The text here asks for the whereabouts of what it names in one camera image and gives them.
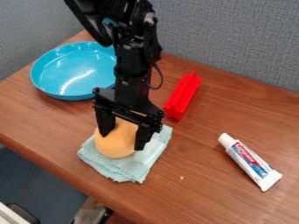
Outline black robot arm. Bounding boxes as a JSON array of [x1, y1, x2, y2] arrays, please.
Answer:
[[65, 0, 165, 151]]

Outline yellow orange ball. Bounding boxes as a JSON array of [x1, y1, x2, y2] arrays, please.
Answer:
[[95, 118, 138, 158]]

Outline red plastic block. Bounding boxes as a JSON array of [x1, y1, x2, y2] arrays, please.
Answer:
[[163, 71, 203, 121]]

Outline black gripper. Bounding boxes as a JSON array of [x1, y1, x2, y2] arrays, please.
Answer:
[[94, 45, 165, 151]]

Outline white toothpaste tube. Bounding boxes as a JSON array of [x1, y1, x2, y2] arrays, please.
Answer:
[[219, 133, 283, 192]]

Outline light green folded cloth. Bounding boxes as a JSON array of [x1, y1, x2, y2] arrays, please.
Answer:
[[78, 125, 174, 184]]

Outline blue plate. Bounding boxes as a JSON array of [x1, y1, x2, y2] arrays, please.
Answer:
[[31, 41, 118, 101]]

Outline metal table leg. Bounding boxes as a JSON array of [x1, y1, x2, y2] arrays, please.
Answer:
[[70, 197, 114, 224]]

